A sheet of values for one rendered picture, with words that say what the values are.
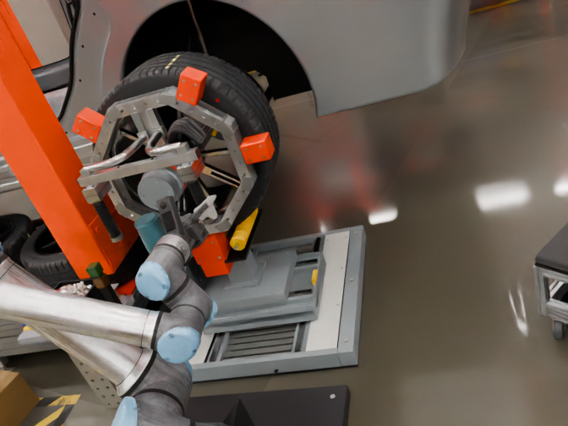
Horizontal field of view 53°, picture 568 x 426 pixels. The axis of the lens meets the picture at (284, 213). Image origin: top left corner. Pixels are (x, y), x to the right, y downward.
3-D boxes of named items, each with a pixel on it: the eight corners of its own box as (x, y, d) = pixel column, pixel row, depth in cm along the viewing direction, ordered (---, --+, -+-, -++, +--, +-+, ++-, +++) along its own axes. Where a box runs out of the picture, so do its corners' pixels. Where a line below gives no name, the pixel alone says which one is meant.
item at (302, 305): (327, 265, 253) (320, 248, 248) (318, 321, 223) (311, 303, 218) (226, 281, 268) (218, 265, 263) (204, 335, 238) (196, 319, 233)
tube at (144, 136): (152, 139, 189) (139, 111, 184) (130, 166, 172) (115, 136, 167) (108, 150, 194) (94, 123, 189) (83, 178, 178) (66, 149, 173)
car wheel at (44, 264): (171, 209, 311) (153, 172, 300) (163, 275, 253) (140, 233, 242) (60, 248, 314) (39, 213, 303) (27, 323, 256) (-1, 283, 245)
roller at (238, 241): (261, 210, 230) (256, 198, 227) (246, 253, 205) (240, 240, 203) (248, 213, 232) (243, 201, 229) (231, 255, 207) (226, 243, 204)
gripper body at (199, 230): (190, 240, 164) (176, 265, 154) (172, 217, 161) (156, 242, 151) (210, 231, 161) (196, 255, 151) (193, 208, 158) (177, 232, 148)
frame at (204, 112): (272, 213, 204) (217, 72, 178) (269, 223, 198) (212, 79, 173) (143, 238, 220) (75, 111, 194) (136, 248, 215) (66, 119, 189)
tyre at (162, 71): (150, 214, 245) (297, 195, 228) (129, 245, 225) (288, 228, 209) (90, 68, 212) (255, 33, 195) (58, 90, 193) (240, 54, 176)
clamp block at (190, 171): (205, 166, 175) (199, 150, 172) (197, 180, 167) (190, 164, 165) (191, 169, 176) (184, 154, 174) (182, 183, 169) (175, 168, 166)
